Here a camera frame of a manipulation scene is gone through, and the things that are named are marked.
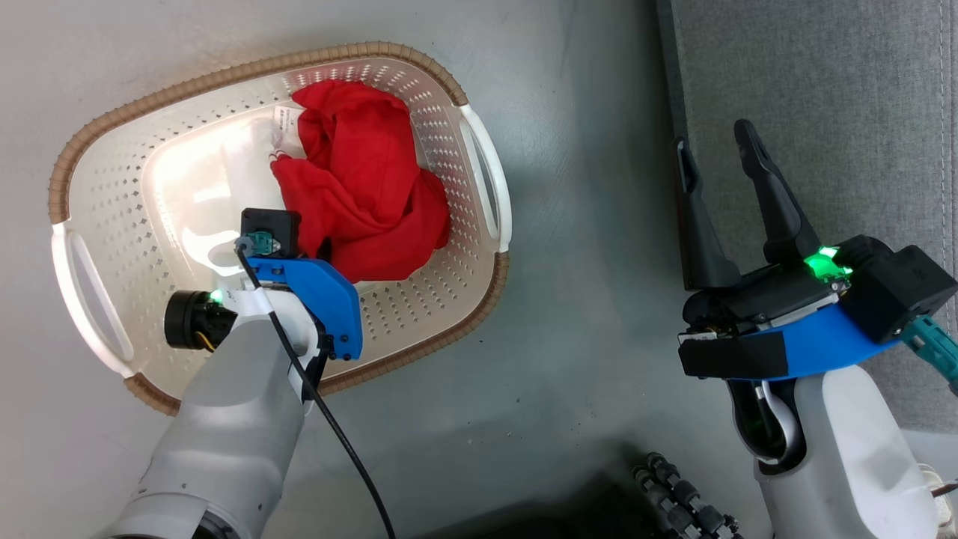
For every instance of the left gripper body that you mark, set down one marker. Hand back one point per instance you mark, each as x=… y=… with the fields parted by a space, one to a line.
x=191 y=320

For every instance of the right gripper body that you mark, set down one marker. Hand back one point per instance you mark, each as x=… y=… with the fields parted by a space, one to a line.
x=756 y=303

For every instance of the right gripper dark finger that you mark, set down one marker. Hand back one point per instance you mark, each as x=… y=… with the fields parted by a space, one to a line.
x=700 y=232
x=775 y=195

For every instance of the plain red garment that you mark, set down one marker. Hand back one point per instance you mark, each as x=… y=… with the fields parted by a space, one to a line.
x=367 y=195

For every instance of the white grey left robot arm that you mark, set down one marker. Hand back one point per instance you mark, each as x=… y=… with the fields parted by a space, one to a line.
x=224 y=434

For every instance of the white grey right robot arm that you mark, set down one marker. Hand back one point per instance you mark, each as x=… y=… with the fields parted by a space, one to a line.
x=846 y=464

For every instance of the grey fabric sofa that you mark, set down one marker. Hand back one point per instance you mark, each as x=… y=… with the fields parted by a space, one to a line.
x=823 y=112

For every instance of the white perforated laundry basket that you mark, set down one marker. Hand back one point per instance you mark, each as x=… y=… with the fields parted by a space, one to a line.
x=150 y=150

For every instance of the right blue camera mount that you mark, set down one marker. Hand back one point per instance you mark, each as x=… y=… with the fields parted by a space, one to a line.
x=831 y=344

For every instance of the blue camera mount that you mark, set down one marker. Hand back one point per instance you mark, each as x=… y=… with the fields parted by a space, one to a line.
x=831 y=344
x=325 y=299

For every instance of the left black wrist camera box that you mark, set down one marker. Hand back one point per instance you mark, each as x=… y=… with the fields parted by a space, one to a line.
x=271 y=224

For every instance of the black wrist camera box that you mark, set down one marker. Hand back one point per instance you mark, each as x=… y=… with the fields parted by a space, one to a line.
x=271 y=224
x=898 y=288

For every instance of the left blue camera mount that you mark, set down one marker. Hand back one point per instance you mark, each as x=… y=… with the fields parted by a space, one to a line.
x=325 y=299

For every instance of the right black wrist camera box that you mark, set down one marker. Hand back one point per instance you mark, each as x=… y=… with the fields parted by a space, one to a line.
x=898 y=288

